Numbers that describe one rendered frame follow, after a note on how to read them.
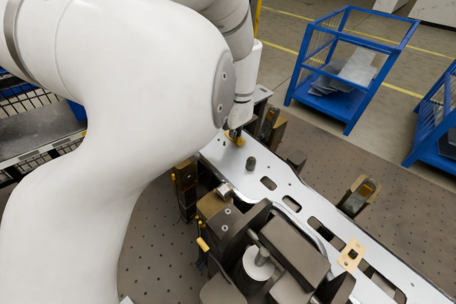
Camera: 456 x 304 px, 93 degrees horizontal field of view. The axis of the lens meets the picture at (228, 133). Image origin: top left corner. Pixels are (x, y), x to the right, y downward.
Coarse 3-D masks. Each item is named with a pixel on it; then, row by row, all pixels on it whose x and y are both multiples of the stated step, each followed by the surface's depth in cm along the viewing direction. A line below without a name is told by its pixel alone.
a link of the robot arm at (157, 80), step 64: (64, 0) 14; (128, 0) 13; (64, 64) 14; (128, 64) 12; (192, 64) 12; (128, 128) 13; (192, 128) 14; (64, 192) 15; (128, 192) 17; (0, 256) 17; (64, 256) 17
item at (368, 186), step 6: (366, 180) 56; (372, 180) 56; (360, 186) 58; (366, 186) 56; (372, 186) 56; (354, 192) 59; (360, 192) 57; (366, 192) 56; (372, 192) 56; (348, 198) 61; (354, 198) 60; (360, 198) 58; (366, 198) 57; (348, 204) 61; (354, 204) 60; (360, 204) 59; (348, 210) 62; (354, 210) 61
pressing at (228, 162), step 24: (216, 144) 76; (216, 168) 68; (240, 168) 69; (264, 168) 70; (288, 168) 70; (240, 192) 62; (264, 192) 63; (288, 192) 64; (312, 192) 64; (288, 216) 58; (312, 216) 59; (336, 216) 59; (312, 240) 54; (360, 240) 55; (336, 264) 51; (384, 264) 51; (408, 264) 52; (360, 288) 47; (408, 288) 48; (432, 288) 48
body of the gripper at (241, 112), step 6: (234, 102) 64; (240, 102) 63; (246, 102) 64; (252, 102) 69; (234, 108) 64; (240, 108) 65; (246, 108) 67; (252, 108) 70; (234, 114) 65; (240, 114) 67; (246, 114) 70; (228, 120) 67; (234, 120) 67; (240, 120) 69; (246, 120) 72; (234, 126) 69
